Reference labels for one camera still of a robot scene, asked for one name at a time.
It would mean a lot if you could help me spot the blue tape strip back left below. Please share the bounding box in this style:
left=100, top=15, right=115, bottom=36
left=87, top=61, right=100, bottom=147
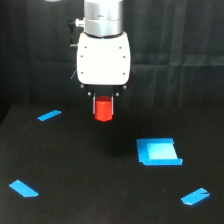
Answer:
left=37, top=110, right=62, bottom=122

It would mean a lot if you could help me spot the red hexagonal block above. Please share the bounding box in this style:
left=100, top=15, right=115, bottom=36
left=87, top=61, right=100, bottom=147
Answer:
left=95, top=96, right=113, bottom=122

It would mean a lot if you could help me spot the blue tape strip front left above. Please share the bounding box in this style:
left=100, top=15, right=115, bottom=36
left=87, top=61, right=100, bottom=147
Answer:
left=9, top=180, right=38, bottom=198

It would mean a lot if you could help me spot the black curtain backdrop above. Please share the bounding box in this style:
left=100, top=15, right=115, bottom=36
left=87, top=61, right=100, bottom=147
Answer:
left=0, top=0, right=224, bottom=111

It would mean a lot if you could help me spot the blue tape square marker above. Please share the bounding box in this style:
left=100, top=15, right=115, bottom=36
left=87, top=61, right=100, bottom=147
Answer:
left=136, top=138, right=183, bottom=166

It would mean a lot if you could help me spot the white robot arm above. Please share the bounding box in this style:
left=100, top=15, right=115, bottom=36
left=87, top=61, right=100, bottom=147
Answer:
left=68, top=0, right=131, bottom=122

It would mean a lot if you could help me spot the blue tape strip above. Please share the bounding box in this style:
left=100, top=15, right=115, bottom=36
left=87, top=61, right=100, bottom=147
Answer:
left=37, top=110, right=62, bottom=122
left=9, top=180, right=38, bottom=198
left=181, top=188, right=210, bottom=206

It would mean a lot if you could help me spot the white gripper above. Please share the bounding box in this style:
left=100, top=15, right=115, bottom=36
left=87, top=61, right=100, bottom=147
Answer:
left=71, top=32, right=131, bottom=116

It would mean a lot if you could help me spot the blue tape strip front right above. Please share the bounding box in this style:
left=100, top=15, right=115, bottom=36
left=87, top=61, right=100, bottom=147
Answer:
left=181, top=188, right=210, bottom=206

